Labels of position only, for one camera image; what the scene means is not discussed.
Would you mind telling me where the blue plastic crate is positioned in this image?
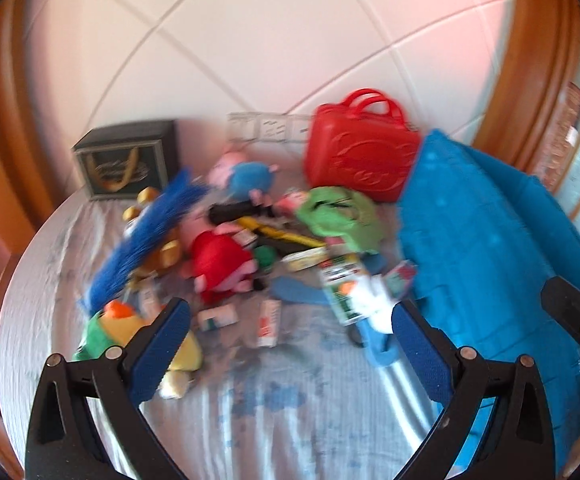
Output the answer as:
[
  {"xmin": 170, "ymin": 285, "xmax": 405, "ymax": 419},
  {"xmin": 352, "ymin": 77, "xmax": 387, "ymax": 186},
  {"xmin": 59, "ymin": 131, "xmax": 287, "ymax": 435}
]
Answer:
[{"xmin": 397, "ymin": 129, "xmax": 580, "ymax": 471}]

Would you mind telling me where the pig plush with blue shirt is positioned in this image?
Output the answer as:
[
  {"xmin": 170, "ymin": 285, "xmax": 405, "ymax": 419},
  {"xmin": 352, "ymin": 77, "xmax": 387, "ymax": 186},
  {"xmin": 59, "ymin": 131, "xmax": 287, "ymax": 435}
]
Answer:
[{"xmin": 209, "ymin": 149, "xmax": 281, "ymax": 206}]

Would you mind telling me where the blue feather duster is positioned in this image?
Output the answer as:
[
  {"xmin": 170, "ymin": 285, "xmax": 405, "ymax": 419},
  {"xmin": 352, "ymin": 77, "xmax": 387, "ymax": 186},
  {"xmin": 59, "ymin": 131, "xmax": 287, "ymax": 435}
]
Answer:
[{"xmin": 78, "ymin": 169, "xmax": 211, "ymax": 313}]

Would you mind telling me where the white wall power socket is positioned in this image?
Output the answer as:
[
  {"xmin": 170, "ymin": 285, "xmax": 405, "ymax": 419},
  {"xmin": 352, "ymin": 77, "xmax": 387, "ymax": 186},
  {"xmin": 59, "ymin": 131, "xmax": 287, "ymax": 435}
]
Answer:
[{"xmin": 257, "ymin": 115, "xmax": 293, "ymax": 142}]

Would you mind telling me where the wooden wall frame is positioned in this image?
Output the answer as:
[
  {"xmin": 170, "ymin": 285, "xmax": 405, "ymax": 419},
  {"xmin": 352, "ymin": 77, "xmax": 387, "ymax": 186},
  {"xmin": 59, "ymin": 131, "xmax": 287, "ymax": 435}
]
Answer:
[
  {"xmin": 470, "ymin": 0, "xmax": 580, "ymax": 181},
  {"xmin": 0, "ymin": 10, "xmax": 70, "ymax": 231}
]

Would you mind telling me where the green white box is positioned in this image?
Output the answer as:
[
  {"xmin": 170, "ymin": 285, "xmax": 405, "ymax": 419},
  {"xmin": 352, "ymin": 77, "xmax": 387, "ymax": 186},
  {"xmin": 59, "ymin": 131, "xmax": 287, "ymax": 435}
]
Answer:
[{"xmin": 320, "ymin": 255, "xmax": 371, "ymax": 326}]

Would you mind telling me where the white green red packet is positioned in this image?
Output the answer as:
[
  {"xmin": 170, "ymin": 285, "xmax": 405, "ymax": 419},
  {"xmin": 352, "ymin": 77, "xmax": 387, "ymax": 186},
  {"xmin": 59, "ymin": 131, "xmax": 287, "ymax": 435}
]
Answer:
[{"xmin": 384, "ymin": 261, "xmax": 418, "ymax": 303}]

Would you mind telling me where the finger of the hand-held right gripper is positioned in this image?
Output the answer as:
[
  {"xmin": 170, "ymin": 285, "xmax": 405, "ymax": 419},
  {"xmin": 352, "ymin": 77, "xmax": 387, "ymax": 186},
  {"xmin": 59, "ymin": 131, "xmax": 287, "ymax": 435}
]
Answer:
[{"xmin": 540, "ymin": 276, "xmax": 580, "ymax": 408}]

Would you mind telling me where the white red box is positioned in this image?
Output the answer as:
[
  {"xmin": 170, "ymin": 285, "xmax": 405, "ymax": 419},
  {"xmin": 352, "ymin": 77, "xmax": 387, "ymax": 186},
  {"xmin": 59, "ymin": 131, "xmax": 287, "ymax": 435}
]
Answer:
[{"xmin": 256, "ymin": 299, "xmax": 285, "ymax": 349}]

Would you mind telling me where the red toy suitcase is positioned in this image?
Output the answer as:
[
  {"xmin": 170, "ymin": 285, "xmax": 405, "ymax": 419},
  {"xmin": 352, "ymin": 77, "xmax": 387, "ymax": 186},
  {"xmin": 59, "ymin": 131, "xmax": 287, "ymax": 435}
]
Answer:
[{"xmin": 304, "ymin": 88, "xmax": 422, "ymax": 204}]

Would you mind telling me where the floral rolled fabric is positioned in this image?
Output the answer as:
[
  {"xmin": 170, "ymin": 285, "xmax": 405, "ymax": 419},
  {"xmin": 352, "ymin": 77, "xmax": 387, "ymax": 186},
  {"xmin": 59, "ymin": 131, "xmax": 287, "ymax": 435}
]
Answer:
[{"xmin": 537, "ymin": 80, "xmax": 580, "ymax": 188}]

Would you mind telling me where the pig plush with red dress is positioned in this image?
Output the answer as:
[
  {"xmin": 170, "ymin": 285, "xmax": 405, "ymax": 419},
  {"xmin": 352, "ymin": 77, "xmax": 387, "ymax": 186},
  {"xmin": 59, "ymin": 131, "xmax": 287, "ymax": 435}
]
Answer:
[{"xmin": 180, "ymin": 220, "xmax": 261, "ymax": 306}]

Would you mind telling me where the cream tube box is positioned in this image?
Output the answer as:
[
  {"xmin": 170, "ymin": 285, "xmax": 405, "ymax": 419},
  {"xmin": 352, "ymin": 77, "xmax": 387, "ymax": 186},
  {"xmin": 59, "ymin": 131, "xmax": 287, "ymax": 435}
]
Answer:
[{"xmin": 282, "ymin": 247, "xmax": 329, "ymax": 273}]

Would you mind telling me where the dark gift bag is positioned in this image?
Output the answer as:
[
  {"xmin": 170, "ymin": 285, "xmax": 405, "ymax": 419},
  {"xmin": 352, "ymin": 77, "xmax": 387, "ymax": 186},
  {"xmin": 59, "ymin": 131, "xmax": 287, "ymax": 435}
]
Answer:
[{"xmin": 72, "ymin": 119, "xmax": 179, "ymax": 202}]

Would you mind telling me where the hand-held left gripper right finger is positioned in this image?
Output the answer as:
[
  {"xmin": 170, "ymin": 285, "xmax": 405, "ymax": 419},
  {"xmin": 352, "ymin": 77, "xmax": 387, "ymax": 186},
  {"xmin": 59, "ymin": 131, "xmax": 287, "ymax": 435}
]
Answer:
[{"xmin": 391, "ymin": 300, "xmax": 557, "ymax": 480}]

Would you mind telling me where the small pink box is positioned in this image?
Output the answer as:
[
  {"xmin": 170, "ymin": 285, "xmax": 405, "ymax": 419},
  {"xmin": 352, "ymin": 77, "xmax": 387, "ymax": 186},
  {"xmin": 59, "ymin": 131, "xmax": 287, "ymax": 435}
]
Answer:
[{"xmin": 274, "ymin": 189, "xmax": 311, "ymax": 215}]

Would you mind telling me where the white rabbit plush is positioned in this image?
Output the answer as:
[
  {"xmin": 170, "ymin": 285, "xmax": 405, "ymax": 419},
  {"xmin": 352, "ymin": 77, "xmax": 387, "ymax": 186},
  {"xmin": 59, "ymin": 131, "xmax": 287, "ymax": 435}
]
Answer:
[{"xmin": 340, "ymin": 277, "xmax": 401, "ymax": 336}]

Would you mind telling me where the green plush eye mask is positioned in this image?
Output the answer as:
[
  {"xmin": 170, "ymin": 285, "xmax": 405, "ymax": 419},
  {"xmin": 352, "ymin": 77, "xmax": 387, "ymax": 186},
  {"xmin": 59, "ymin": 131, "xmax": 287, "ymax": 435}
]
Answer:
[{"xmin": 295, "ymin": 186, "xmax": 385, "ymax": 256}]

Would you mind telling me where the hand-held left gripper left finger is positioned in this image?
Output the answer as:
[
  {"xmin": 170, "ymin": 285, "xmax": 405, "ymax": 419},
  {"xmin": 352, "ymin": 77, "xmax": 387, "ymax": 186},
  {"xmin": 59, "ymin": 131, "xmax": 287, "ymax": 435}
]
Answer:
[{"xmin": 24, "ymin": 297, "xmax": 193, "ymax": 480}]

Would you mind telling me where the yellow green duck plush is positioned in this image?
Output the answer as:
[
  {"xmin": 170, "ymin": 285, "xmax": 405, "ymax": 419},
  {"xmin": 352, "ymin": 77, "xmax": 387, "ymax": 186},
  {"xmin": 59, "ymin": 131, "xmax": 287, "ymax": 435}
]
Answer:
[{"xmin": 72, "ymin": 300, "xmax": 205, "ymax": 376}]

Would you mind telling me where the small white medicine bottle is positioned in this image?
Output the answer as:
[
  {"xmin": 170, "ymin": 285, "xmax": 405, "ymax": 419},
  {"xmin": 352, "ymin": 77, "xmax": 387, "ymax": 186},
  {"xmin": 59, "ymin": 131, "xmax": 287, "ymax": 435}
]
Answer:
[{"xmin": 197, "ymin": 306, "xmax": 239, "ymax": 333}]

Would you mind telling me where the brown yellow giraffe plush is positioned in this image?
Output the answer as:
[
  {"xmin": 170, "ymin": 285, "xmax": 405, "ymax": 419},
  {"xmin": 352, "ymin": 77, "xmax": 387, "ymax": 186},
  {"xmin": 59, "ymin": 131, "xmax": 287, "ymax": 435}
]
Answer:
[{"xmin": 122, "ymin": 187, "xmax": 185, "ymax": 281}]

